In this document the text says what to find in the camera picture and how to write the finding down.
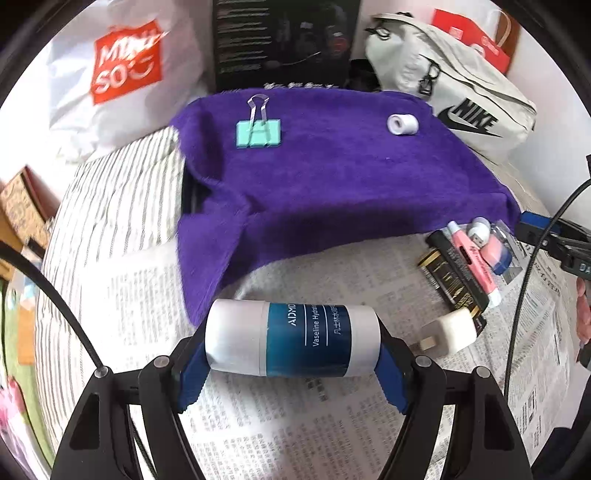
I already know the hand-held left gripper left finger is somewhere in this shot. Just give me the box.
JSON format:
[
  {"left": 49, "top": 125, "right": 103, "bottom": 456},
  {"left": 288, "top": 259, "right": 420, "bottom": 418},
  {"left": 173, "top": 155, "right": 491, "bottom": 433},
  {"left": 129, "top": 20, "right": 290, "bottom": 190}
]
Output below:
[{"left": 50, "top": 322, "right": 219, "bottom": 480}]

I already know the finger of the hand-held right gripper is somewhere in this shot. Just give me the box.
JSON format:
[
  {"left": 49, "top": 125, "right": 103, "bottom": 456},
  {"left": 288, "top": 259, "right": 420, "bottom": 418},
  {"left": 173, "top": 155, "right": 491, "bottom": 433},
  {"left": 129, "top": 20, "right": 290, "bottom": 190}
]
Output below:
[{"left": 516, "top": 211, "right": 567, "bottom": 252}]

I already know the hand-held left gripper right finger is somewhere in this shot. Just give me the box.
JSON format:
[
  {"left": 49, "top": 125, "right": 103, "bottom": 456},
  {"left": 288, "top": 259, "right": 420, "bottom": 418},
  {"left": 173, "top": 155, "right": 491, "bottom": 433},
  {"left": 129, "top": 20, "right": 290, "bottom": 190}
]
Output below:
[{"left": 375, "top": 318, "right": 534, "bottom": 480}]

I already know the pink earpick pen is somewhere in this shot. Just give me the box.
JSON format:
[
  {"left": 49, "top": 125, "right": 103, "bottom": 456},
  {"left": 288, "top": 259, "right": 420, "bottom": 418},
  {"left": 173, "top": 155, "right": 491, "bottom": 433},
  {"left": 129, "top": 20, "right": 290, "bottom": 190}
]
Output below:
[{"left": 447, "top": 220, "right": 502, "bottom": 309}]

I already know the white charger plug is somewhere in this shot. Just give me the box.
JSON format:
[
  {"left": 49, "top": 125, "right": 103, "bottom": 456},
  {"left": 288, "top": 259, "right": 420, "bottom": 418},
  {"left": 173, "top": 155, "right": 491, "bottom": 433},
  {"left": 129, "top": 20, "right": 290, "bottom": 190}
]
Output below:
[{"left": 413, "top": 308, "right": 478, "bottom": 358}]

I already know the white and blue cream tube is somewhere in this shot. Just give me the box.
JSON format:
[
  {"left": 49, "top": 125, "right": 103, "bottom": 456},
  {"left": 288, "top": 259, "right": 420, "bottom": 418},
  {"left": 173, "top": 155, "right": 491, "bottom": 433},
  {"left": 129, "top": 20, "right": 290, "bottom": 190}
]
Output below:
[{"left": 204, "top": 298, "right": 382, "bottom": 378}]

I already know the person's right hand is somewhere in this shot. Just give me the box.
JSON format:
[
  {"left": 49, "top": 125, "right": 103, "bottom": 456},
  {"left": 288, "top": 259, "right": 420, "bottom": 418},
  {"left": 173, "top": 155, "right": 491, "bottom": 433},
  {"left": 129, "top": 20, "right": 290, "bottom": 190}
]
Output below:
[{"left": 575, "top": 277, "right": 591, "bottom": 347}]

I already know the clear plastic container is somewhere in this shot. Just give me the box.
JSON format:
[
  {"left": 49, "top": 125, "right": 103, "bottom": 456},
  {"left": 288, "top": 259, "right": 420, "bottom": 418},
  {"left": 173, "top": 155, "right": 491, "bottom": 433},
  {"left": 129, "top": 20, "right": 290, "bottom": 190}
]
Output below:
[{"left": 489, "top": 222, "right": 528, "bottom": 284}]

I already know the pink and blue eraser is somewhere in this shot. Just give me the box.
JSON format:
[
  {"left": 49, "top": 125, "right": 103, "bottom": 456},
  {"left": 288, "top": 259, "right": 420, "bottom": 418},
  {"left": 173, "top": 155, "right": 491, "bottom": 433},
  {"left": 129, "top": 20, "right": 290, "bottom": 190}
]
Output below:
[{"left": 480, "top": 234, "right": 514, "bottom": 275}]

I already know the black and gold packet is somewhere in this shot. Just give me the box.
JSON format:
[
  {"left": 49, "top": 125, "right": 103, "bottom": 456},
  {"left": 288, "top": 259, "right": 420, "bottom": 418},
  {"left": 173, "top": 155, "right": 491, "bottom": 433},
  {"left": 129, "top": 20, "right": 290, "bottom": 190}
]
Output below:
[{"left": 418, "top": 229, "right": 490, "bottom": 333}]

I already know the newspaper sheet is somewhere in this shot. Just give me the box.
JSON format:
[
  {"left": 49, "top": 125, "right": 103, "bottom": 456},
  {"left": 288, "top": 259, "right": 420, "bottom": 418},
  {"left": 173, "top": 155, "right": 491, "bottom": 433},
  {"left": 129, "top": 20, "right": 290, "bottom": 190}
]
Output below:
[{"left": 106, "top": 231, "right": 578, "bottom": 480}]

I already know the white tape roll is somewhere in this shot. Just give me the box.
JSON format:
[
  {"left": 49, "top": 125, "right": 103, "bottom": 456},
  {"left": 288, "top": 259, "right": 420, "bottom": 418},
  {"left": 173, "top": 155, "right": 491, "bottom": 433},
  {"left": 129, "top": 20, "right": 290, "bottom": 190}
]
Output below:
[{"left": 387, "top": 113, "right": 417, "bottom": 137}]

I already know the white sling bag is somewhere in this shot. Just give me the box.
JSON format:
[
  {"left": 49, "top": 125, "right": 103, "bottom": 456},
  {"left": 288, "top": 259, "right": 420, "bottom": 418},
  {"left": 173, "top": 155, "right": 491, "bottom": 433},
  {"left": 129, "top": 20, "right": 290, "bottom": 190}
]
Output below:
[{"left": 365, "top": 13, "right": 539, "bottom": 164}]

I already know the purple fluffy towel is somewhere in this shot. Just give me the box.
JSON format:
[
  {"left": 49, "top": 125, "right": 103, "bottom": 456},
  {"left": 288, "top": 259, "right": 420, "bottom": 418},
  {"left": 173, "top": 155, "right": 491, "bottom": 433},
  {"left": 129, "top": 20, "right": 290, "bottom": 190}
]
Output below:
[{"left": 168, "top": 88, "right": 522, "bottom": 326}]

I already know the red paper bag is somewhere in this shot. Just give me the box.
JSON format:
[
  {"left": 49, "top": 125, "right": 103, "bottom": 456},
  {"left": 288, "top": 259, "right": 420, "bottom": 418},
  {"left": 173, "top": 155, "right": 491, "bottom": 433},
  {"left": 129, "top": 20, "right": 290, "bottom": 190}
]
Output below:
[{"left": 430, "top": 8, "right": 520, "bottom": 77}]

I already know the brown cardboard box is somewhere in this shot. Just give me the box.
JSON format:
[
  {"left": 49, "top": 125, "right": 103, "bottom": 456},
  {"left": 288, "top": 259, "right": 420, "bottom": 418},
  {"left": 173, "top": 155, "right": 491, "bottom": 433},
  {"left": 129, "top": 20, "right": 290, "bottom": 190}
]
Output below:
[{"left": 0, "top": 168, "right": 51, "bottom": 259}]

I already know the green binder clip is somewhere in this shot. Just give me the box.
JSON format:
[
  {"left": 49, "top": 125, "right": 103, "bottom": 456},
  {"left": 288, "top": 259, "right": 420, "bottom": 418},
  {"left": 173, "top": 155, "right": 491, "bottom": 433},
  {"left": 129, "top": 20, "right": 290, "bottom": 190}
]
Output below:
[{"left": 235, "top": 93, "right": 282, "bottom": 151}]

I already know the black headphone box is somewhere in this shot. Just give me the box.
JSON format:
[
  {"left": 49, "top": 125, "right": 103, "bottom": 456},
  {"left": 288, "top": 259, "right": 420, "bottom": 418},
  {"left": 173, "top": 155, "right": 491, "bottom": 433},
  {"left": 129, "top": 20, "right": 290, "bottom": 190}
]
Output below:
[{"left": 212, "top": 0, "right": 362, "bottom": 90}]

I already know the white plastic shopping bag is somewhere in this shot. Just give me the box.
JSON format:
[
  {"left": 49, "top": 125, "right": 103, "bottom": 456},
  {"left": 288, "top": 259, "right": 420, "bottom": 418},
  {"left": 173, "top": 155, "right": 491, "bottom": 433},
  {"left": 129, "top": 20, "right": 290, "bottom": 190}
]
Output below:
[{"left": 39, "top": 0, "right": 206, "bottom": 162}]

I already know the black cable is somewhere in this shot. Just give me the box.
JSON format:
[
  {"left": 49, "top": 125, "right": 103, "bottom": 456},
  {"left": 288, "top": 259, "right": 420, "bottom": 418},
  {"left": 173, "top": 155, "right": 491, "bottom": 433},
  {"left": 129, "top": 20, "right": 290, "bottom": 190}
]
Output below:
[
  {"left": 0, "top": 240, "right": 153, "bottom": 480},
  {"left": 503, "top": 178, "right": 591, "bottom": 402}
]

